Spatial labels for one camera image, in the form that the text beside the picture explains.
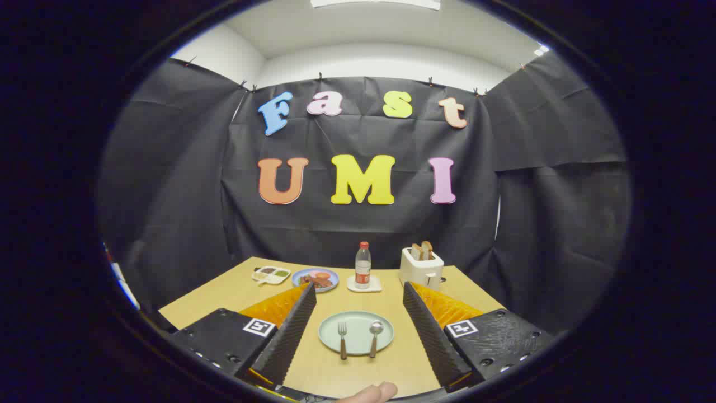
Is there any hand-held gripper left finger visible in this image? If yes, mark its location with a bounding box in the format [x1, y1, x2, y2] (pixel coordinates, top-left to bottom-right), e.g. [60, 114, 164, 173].
[168, 282, 318, 392]

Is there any blue food plate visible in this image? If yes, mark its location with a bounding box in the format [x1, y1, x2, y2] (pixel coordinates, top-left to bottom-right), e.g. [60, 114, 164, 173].
[291, 268, 340, 293]

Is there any long ceiling light panel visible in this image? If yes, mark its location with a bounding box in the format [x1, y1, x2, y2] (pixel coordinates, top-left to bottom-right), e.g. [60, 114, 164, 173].
[310, 0, 441, 11]

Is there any clear red capped water bottle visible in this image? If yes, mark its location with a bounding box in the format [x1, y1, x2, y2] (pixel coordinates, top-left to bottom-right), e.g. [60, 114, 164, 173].
[355, 241, 372, 290]

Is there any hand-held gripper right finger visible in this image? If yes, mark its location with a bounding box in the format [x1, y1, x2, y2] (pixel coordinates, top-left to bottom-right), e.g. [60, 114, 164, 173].
[403, 282, 555, 392]

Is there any white toaster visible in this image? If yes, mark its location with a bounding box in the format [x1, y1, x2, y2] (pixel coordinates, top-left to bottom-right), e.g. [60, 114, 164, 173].
[399, 247, 445, 290]

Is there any white divided sauce dish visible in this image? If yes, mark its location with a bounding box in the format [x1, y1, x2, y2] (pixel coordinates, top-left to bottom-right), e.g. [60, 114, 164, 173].
[251, 265, 291, 285]

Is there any black backdrop cloth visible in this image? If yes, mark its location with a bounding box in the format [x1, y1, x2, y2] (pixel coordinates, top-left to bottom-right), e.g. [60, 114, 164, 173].
[98, 51, 633, 336]

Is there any white square coaster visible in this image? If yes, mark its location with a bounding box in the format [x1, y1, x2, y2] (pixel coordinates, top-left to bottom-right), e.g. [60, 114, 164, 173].
[346, 274, 383, 293]

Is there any light green plate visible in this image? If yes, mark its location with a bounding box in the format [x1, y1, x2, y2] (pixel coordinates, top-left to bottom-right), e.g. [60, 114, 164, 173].
[318, 311, 394, 355]

